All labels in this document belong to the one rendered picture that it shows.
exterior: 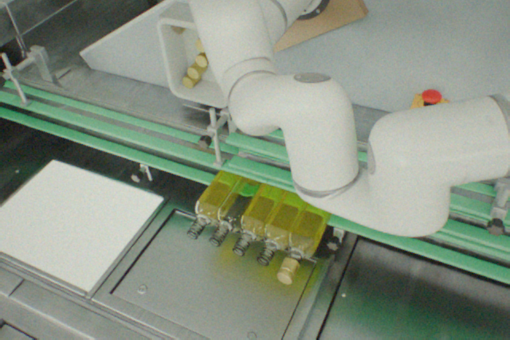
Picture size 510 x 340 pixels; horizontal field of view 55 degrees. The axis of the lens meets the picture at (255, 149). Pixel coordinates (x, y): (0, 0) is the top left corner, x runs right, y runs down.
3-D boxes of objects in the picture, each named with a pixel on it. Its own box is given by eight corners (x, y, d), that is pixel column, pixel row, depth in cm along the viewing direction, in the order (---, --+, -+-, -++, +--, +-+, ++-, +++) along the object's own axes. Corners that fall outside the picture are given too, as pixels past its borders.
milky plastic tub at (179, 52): (188, 78, 133) (170, 95, 128) (174, 1, 118) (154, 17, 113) (245, 91, 127) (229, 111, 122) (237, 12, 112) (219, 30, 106)
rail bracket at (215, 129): (228, 144, 123) (203, 177, 115) (221, 90, 112) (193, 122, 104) (238, 146, 122) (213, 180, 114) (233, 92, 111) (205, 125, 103)
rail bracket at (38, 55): (60, 72, 153) (5, 113, 138) (41, 22, 141) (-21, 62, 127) (72, 74, 151) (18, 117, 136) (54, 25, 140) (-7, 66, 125)
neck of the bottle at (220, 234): (219, 228, 110) (209, 244, 107) (218, 220, 108) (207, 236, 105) (231, 232, 109) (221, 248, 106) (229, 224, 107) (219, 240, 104)
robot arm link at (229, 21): (234, 135, 68) (195, 29, 59) (212, 68, 88) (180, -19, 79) (298, 113, 68) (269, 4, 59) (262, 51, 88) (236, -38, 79)
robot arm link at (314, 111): (238, 147, 69) (260, 212, 57) (215, 61, 62) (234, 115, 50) (331, 122, 70) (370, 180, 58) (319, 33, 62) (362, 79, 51)
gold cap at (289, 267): (284, 264, 103) (276, 281, 100) (284, 254, 101) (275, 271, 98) (300, 270, 102) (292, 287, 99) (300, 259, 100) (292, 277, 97)
